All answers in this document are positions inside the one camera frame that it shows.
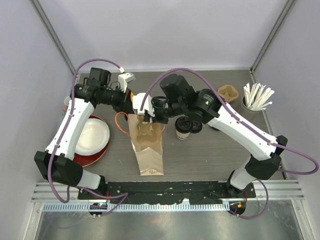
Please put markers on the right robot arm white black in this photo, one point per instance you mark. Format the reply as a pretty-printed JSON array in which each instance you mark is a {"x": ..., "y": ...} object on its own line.
[{"x": 205, "y": 108}]

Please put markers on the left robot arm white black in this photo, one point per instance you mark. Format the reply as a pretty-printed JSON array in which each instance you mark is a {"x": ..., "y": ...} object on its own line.
[{"x": 56, "y": 162}]

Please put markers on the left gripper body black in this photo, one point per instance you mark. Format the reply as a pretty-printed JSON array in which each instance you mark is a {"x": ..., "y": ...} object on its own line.
[{"x": 117, "y": 99}]

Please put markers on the cardboard cup carrier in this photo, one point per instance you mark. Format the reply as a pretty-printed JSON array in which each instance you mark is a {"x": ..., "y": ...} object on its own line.
[{"x": 228, "y": 93}]

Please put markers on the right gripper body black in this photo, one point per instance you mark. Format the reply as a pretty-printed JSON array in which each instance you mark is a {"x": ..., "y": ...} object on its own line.
[{"x": 165, "y": 109}]

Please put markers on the red plate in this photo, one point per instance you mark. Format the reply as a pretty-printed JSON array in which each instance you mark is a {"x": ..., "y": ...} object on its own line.
[{"x": 85, "y": 161}]

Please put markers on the grey straw holder cup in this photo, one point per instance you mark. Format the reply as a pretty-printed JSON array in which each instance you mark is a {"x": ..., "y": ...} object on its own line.
[{"x": 246, "y": 109}]

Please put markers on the small pink ceramic cup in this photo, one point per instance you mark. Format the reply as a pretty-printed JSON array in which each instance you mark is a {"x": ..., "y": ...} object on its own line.
[{"x": 66, "y": 103}]

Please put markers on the white plate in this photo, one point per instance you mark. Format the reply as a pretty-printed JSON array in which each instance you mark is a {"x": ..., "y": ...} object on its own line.
[{"x": 94, "y": 137}]

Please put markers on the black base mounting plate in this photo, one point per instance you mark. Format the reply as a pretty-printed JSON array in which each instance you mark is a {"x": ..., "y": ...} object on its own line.
[{"x": 174, "y": 192}]

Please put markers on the cardboard cup carrier single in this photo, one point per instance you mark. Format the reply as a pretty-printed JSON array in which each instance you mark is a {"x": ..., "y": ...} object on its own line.
[{"x": 147, "y": 133}]

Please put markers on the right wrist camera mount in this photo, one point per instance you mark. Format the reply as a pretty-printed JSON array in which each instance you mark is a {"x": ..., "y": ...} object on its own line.
[{"x": 141, "y": 107}]

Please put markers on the bundle of wrapped straws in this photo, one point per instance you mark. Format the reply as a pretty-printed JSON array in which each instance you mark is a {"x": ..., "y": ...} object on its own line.
[{"x": 257, "y": 96}]

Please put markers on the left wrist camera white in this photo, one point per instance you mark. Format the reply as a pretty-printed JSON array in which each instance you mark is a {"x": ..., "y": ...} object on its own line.
[{"x": 124, "y": 79}]

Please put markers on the brown paper bag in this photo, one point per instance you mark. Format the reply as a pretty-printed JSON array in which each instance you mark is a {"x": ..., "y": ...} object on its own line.
[{"x": 149, "y": 158}]

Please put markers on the stack of black lids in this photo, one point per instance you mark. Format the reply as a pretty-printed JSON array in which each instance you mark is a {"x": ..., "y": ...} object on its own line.
[{"x": 196, "y": 127}]

